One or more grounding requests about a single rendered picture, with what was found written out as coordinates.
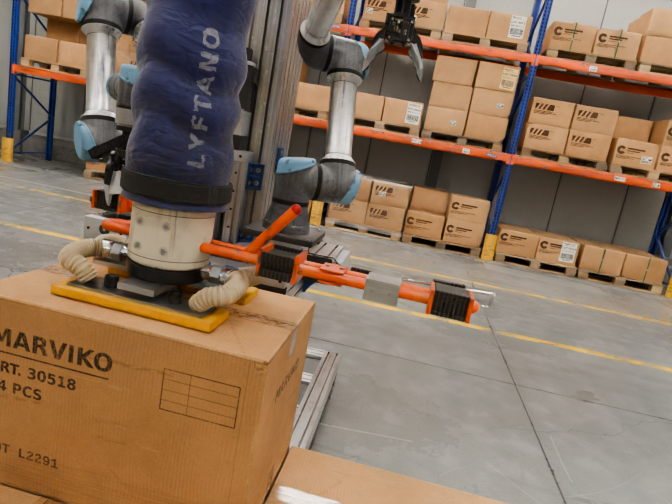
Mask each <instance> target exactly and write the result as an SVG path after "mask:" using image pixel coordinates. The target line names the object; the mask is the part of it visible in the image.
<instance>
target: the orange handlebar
mask: <svg viewBox="0 0 672 504"><path fill-rule="evenodd" d="M132 203H133V201H131V200H128V201H127V208H131V209H132ZM130 222H131V221H129V220H125V219H120V218H107V219H104V220H103V221H102V223H101V225H102V227H103V228H104V229H105V230H108V231H112V232H116V233H121V234H125V235H129V231H130ZM211 243H214V244H211ZM211 243H206V242H203V243H202V244H201V245H200V248H199V249H200V252H203V253H207V254H211V255H216V256H220V257H224V258H229V259H233V260H237V261H242V262H246V263H250V264H255V265H257V259H258V253H259V250H258V251H257V252H256V253H255V254H254V253H250V252H246V251H243V250H244V249H245V248H246V247H244V246H239V245H235V244H231V243H226V242H222V241H217V240H213V239H212V240H211ZM215 244H217V245H215ZM218 244H219V245H222V246H219V245H218ZM223 245H224V246H228V247H233V248H236V249H232V248H228V247H224V246H223ZM237 248H238V249H241V250H242V251H241V250H237ZM297 274H298V275H302V276H307V277H311V278H315V279H318V280H317V282H319V283H324V284H328V285H332V286H336V287H341V286H342V285H345V286H350V287H354V288H358V289H363V290H364V287H365V281H366V278H367V276H368V275H367V274H363V273H359V272H354V271H350V270H348V267H345V266H340V265H336V264H331V263H327V262H326V263H325V264H319V263H314V262H310V261H306V260H305V261H304V262H303V264H300V265H299V267H298V272H297ZM429 291H430V289H429V288H425V287H420V286H416V285H411V284H407V283H403V282H402V283H401V287H400V291H399V293H398V298H402V299H406V300H410V301H415V302H419V303H423V304H428V300H429V295H430V293H429ZM479 309H480V305H479V303H478V302H477V301H475V302H474V306H473V310H472V314H474V313H477V312H478V311H479Z"/></svg>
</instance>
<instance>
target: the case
mask: <svg viewBox="0 0 672 504"><path fill-rule="evenodd" d="M73 274H74V273H73ZM73 274H72V273H71V272H69V271H67V270H66V269H64V268H63V267H62V266H61V264H60V263H58V264H54V265H51V266H47V267H44V268H40V269H37V270H33V271H30V272H26V273H23V274H19V275H16V276H12V277H9V278H5V279H2V280H0V482H1V483H5V484H8V485H11V486H15V487H18V488H21V489H25V490H28V491H31V492H35V493H38V494H41V495H45V496H48V497H51V498H55V499H58V500H61V501H65V502H68V503H71V504H261V502H262V500H263V498H264V496H265V494H266V492H267V490H268V488H269V486H270V484H271V482H272V480H273V478H274V476H275V474H276V471H277V469H278V467H279V465H280V463H281V461H282V459H283V457H284V455H285V453H286V451H287V449H288V447H289V445H290V441H291V435H292V430H293V424H294V419H295V413H296V408H297V402H298V397H299V391H300V386H301V380H302V374H303V369H304V363H305V358H306V352H307V347H308V341H309V336H310V330H311V325H312V319H313V314H314V308H315V302H314V301H309V300H305V299H300V298H296V297H292V296H287V295H283V294H279V293H274V292H270V291H265V290H261V289H259V292H258V295H257V296H256V297H255V298H253V299H252V300H251V301H249V302H248V303H247V304H246V305H244V306H242V305H238V304H234V303H233V304H230V305H229V306H226V305H224V306H223V307H220V306H217V307H218V308H223V309H227V310H229V317H228V319H226V320H225V321H224V322H222V323H221V324H220V325H219V326H217V327H216V328H215V329H213V330H212V331H211V332H209V333H207V332H203V331H199V330H195V329H191V328H187V327H184V326H180V325H176V324H172V323H168V322H164V321H160V320H156V319H152V318H148V317H144V316H140V315H136V314H132V313H128V312H124V311H120V310H117V309H113V308H109V307H105V306H101V305H97V304H93V303H89V302H85V301H81V300H77V299H73V298H69V297H65V296H61V295H57V294H53V293H51V292H50V289H51V285H52V284H54V283H57V282H60V281H63V280H66V279H69V278H72V277H75V276H73Z"/></svg>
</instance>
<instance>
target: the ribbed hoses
mask: <svg viewBox="0 0 672 504"><path fill-rule="evenodd" d="M103 238H105V239H110V240H114V241H117V242H123V243H128V240H129V239H128V238H127V237H126V238H125V237H124V236H121V235H117V234H103V235H99V236H97V237H96V238H95V239H93V238H90V239H88V238H86V239H81V240H77V241H74V242H71V243H70V244H67V246H65V247H64V248H62V249H61V251H60V253H59V255H58V261H59V263H60V264H61V266H62V267H63V268H64V269H66V270H67V271H69V272H71V273H72V274H73V273H74V274H73V276H76V279H78V282H82V283H83V284H84V283H85V282H87V281H88V280H90V279H92V278H93V277H95V276H96V275H98V273H97V270H94V268H95V267H92V263H89V260H88V259H86V258H87V257H93V256H95V257H96V256H98V257H101V256H102V257H103V258H104V254H105V252H104V254H103V240H102V239H103ZM230 271H232V270H230ZM230 271H228V272H227V273H230ZM255 271H256V267H251V266H250V267H247V266H246V267H244V268H243V267H240V268H239V269H238V270H236V271H233V272H231V273H230V274H229V275H228V277H227V279H226V283H225V280H224V285H223V286H220V287H219V288H218V287H217V286H216V287H212V286H211V287H209V288H207V287H205V288H203V289H202V290H199V291H198V292H197V293H196V294H194V296H192V297H191V298H190V299H189V306H190V308H191V309H192V310H193V311H198V312H204V311H207V310H208V309H210V308H211V307H214V306H215V307H217V306H220V307H223V306H224V305H226V306H229V305H230V304H233V303H234V302H236V301H237V300H239V299H240V298H241V297H242V296H243V295H244V294H245V292H246V291H247V289H248V287H252V286H255V285H259V284H261V283H262V282H263V281H264V279H265V277H261V276H258V277H257V276H255Z"/></svg>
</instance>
